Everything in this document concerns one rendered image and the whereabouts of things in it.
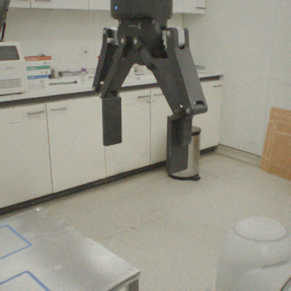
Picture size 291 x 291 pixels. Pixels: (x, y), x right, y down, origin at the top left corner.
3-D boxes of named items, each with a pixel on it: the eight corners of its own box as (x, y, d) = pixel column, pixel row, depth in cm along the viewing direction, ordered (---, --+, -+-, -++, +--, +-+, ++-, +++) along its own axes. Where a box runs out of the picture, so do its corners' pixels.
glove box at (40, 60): (25, 66, 300) (24, 54, 297) (20, 65, 309) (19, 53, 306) (53, 65, 314) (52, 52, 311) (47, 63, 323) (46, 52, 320)
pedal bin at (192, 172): (186, 185, 331) (188, 135, 318) (158, 173, 359) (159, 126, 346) (209, 177, 350) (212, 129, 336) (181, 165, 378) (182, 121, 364)
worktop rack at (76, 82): (45, 89, 284) (44, 81, 282) (41, 87, 292) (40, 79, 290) (81, 86, 298) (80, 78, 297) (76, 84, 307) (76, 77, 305)
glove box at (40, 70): (24, 76, 301) (23, 67, 298) (18, 74, 310) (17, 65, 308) (50, 74, 315) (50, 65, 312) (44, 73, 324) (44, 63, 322)
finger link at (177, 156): (185, 112, 44) (190, 113, 43) (183, 167, 46) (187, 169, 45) (166, 115, 42) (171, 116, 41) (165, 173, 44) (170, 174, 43)
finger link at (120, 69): (127, 41, 44) (122, 33, 45) (96, 101, 52) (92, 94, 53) (152, 41, 47) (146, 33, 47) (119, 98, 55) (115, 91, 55)
